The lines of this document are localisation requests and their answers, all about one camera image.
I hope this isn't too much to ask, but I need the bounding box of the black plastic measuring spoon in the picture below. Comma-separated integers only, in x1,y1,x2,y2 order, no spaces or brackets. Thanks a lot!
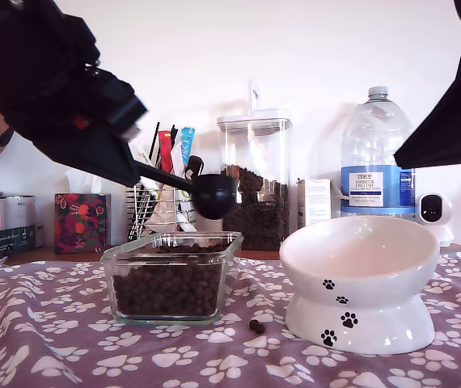
133,161,238,221

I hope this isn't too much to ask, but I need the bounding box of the white paw print cat bowl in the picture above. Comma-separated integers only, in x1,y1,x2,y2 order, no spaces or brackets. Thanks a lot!
278,215,442,356

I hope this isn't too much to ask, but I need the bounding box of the white paper tissue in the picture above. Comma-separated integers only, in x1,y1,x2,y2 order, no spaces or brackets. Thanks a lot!
63,168,103,195

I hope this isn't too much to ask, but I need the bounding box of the white sachet with black text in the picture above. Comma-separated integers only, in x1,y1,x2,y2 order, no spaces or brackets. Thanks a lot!
127,139,163,191

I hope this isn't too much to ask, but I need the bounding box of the thin black stick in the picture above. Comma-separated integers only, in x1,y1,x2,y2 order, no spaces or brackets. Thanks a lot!
147,122,162,167

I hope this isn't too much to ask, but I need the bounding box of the red sachet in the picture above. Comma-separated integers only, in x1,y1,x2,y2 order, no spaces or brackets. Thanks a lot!
158,129,175,179

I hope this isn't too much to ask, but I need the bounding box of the floral tissue box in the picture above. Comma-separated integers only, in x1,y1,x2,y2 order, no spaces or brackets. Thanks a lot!
54,192,112,255

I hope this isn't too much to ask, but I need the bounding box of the plain white sachet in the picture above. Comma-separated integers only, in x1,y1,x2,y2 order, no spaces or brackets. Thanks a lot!
171,140,187,181

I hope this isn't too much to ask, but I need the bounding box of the light blue sachet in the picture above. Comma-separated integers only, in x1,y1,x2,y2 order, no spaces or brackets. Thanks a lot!
179,127,197,162

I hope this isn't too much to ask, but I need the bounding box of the beige pouch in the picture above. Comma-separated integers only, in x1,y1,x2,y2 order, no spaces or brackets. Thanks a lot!
149,189,197,235

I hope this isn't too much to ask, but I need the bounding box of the small black clip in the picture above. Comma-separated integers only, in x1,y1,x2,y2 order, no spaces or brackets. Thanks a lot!
184,155,206,179

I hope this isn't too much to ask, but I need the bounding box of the plain white tin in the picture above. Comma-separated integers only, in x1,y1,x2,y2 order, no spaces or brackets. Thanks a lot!
6,195,36,230

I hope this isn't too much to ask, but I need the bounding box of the large blue label water bottle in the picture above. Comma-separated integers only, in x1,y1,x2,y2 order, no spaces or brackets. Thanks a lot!
339,85,417,222

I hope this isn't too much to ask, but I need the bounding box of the square clear glass container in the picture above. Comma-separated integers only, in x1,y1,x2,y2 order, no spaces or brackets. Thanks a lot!
100,230,245,326

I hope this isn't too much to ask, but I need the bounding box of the dark green cardboard box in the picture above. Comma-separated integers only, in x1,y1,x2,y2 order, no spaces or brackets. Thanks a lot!
0,224,37,264

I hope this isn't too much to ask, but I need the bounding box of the large brown kibble heap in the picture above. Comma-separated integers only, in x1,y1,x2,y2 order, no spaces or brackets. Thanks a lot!
112,242,226,318

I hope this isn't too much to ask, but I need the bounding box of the tall clear canister white lid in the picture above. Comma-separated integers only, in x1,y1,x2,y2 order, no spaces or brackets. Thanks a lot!
216,79,294,251

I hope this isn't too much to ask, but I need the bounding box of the small white printed carton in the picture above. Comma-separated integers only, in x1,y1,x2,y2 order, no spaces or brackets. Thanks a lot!
296,177,335,230

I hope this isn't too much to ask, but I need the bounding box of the purple paw print cloth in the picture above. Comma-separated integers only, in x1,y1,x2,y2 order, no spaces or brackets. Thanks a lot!
0,253,461,388

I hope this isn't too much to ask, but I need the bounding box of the dark kibble store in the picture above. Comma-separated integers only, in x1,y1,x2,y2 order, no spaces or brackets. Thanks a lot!
220,163,290,251

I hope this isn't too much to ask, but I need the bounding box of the chrome wire holder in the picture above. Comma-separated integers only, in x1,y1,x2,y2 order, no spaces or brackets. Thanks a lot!
125,181,198,243

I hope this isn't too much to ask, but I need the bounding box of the small white round camera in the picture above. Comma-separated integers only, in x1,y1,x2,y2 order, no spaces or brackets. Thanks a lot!
415,192,455,248

